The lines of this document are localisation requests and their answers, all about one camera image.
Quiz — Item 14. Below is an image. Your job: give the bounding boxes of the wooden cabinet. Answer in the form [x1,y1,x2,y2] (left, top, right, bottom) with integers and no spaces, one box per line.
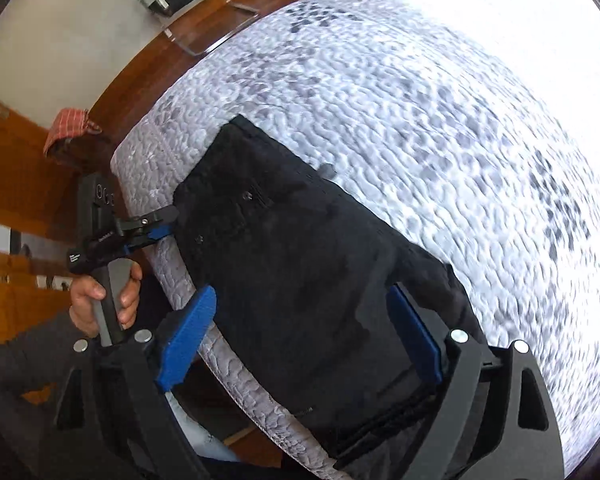
[0,87,112,322]

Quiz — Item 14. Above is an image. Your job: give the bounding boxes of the purple-grey quilted bedspread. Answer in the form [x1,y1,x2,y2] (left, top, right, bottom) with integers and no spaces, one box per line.
[110,0,600,480]

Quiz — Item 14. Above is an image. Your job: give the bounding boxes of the person's left hand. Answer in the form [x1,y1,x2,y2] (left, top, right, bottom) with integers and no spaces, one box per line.
[68,262,144,339]

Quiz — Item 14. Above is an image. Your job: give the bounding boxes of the red checkered cloth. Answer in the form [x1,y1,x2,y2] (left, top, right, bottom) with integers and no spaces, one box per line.
[42,106,104,159]

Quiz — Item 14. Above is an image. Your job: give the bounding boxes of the light blue bed sheet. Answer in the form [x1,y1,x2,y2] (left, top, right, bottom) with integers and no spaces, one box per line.
[375,0,600,111]

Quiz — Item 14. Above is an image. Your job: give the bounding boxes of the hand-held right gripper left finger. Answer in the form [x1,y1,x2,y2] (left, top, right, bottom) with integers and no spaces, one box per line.
[54,284,219,480]

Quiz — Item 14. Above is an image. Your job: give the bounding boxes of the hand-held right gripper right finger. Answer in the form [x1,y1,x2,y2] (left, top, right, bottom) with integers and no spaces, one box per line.
[330,282,567,480]

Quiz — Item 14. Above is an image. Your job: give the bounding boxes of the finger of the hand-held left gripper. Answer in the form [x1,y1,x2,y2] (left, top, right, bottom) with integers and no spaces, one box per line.
[122,224,176,257]
[113,212,180,237]

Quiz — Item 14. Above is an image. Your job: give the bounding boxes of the person's left forearm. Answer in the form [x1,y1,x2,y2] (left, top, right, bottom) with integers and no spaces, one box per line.
[0,310,102,413]

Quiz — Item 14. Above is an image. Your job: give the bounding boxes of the black pants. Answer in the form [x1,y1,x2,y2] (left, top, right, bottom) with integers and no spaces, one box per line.
[172,113,492,477]

